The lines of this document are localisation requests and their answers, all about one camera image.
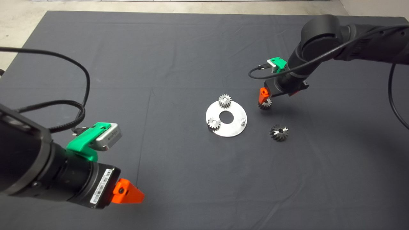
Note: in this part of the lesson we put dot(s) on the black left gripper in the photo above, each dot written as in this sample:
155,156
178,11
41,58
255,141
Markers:
100,187

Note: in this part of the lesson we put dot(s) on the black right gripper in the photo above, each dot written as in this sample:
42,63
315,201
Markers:
284,87

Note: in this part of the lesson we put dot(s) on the small dark spur gear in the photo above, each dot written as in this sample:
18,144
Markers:
267,105

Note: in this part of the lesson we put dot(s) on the large steel bevel gear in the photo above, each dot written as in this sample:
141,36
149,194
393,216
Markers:
279,133

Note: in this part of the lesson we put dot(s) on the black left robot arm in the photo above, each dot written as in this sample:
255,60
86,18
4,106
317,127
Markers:
25,166

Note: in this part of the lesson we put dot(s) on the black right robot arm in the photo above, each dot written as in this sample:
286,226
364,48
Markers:
319,32

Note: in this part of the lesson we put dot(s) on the small steel spur gear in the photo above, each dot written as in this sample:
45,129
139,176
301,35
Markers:
214,124
225,101

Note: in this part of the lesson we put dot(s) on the round metal plate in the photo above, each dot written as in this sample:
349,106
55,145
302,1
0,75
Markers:
228,131

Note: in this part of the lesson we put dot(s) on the dark grey table cloth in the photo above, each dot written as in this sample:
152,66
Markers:
191,48

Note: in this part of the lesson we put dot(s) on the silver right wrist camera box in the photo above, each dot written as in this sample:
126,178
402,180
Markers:
273,67

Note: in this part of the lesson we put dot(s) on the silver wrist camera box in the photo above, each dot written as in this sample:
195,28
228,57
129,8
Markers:
110,137
273,67

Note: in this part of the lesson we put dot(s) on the green right camera mount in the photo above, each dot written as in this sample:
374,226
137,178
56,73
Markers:
279,64

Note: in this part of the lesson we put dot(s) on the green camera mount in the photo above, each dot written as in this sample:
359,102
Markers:
83,143
279,64

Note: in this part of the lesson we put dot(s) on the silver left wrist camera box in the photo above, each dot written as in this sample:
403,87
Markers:
110,137

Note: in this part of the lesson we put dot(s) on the green left camera mount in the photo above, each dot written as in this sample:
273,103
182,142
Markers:
83,143

